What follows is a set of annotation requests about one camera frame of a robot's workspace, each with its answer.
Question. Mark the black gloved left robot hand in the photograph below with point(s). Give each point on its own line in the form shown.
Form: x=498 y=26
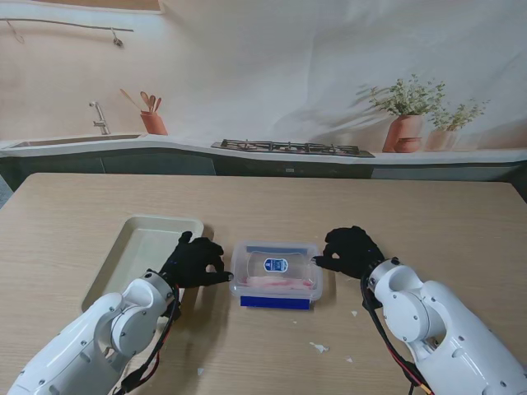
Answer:
x=193 y=263

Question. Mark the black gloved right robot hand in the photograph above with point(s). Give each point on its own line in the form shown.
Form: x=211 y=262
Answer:
x=354 y=251

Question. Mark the clear lid with blue label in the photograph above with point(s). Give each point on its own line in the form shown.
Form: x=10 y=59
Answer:
x=255 y=263

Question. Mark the pink bacon slab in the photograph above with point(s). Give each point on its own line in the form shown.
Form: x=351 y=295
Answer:
x=276 y=282

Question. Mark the clear container with blue clips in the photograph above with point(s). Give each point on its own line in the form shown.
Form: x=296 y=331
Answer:
x=271 y=301

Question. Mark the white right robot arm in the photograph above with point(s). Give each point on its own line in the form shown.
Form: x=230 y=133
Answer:
x=432 y=321

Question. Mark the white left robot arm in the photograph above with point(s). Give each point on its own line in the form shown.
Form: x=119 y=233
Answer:
x=103 y=329

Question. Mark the cream rectangular tray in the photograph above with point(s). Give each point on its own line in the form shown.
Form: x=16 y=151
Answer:
x=136 y=247

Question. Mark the large white paper scrap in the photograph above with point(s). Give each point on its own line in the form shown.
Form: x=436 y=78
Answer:
x=320 y=348

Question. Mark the printed kitchen backdrop cloth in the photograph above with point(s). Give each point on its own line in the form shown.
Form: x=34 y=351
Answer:
x=263 y=61

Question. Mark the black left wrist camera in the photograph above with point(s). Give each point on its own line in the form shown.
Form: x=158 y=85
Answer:
x=173 y=314

